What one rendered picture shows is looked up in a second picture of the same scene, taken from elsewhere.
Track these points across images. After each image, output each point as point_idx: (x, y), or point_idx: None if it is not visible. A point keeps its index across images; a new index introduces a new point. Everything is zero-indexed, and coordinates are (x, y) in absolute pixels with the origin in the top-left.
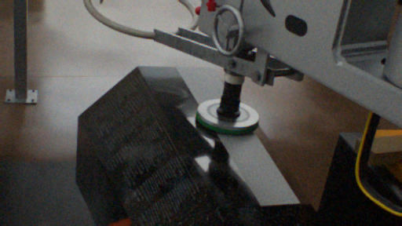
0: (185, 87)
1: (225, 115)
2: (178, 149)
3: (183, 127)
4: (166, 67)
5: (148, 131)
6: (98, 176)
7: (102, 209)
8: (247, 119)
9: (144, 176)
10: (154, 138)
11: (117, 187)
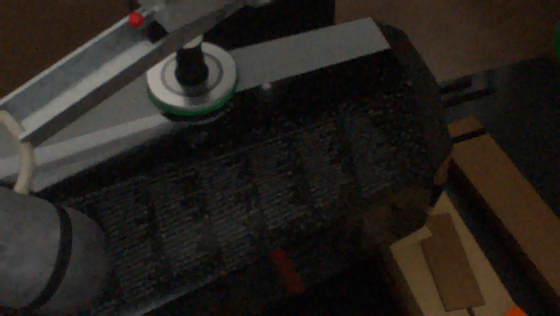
0: (87, 138)
1: (208, 74)
2: (287, 131)
3: (232, 127)
4: (4, 172)
5: (214, 183)
6: (212, 296)
7: (245, 301)
8: (207, 52)
9: (299, 189)
10: (237, 173)
11: (293, 237)
